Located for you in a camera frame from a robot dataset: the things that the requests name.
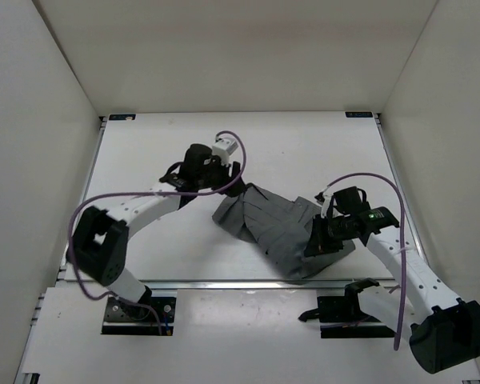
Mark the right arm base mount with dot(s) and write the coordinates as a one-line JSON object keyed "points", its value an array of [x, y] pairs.
{"points": [[338, 319]]}

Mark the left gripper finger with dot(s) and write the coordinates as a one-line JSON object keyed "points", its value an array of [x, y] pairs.
{"points": [[235, 190], [236, 170]]}

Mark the aluminium front table rail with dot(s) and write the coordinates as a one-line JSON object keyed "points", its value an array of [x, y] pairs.
{"points": [[244, 285]]}

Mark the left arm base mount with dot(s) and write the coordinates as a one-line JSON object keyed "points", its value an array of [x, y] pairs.
{"points": [[121, 319]]}

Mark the left blue corner sticker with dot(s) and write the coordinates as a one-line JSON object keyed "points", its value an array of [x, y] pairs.
{"points": [[122, 117]]}

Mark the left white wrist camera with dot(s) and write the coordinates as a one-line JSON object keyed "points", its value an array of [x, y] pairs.
{"points": [[224, 148]]}

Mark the right blue corner sticker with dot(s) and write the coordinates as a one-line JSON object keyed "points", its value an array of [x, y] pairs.
{"points": [[358, 114]]}

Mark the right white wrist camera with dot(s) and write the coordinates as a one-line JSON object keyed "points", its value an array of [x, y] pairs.
{"points": [[325, 199]]}

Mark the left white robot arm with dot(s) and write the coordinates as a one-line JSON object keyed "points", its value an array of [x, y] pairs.
{"points": [[99, 238]]}

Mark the blue corner sticker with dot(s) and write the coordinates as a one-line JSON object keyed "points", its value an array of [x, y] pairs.
{"points": [[122, 117], [358, 114]]}

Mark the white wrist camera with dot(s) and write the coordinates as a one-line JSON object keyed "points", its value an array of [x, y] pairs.
{"points": [[325, 199], [224, 148]]}

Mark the grey pleated skirt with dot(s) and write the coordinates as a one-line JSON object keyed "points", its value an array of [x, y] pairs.
{"points": [[281, 229]]}

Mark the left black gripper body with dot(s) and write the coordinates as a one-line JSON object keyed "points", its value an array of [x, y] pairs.
{"points": [[217, 175]]}

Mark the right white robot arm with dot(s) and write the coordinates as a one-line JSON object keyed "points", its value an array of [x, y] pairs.
{"points": [[442, 329]]}

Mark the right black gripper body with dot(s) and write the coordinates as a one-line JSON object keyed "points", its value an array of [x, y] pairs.
{"points": [[330, 234]]}

